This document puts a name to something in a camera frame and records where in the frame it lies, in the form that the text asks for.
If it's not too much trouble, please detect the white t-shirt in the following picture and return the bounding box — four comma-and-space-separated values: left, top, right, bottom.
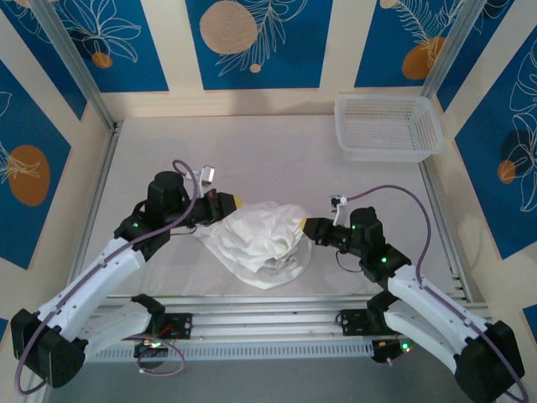
193, 200, 314, 291

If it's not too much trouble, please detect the white perforated plastic basket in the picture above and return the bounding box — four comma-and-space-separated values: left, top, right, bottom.
334, 94, 446, 164

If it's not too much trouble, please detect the thin black right gripper cable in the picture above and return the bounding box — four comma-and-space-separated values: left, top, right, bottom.
335, 249, 366, 272

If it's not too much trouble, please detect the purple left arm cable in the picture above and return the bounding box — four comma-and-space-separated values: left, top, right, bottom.
13, 159, 211, 395

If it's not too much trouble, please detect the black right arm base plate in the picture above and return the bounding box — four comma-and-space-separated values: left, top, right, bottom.
338, 308, 373, 337

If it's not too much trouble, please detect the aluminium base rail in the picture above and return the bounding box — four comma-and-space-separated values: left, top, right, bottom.
35, 293, 498, 349

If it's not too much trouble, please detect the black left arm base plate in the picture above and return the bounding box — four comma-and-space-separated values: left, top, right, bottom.
116, 312, 194, 341

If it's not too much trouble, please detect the grey slotted cable duct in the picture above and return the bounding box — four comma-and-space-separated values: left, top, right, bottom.
52, 339, 375, 364

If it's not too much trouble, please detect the aluminium frame post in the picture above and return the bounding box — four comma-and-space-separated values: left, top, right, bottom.
29, 0, 123, 133
420, 0, 490, 100

